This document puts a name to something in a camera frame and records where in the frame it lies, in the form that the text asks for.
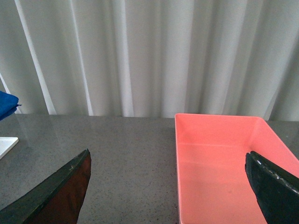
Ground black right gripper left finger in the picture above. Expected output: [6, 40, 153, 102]
[0, 149, 92, 224]

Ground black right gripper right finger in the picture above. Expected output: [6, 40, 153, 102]
[245, 151, 299, 224]

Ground blue microfiber cloth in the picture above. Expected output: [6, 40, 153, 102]
[0, 91, 21, 120]

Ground pink plastic tray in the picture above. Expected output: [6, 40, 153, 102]
[175, 113, 299, 224]

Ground white rack with wooden rods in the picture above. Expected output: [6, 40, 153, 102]
[0, 137, 19, 159]

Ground white pleated curtain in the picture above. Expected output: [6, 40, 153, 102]
[0, 0, 299, 121]

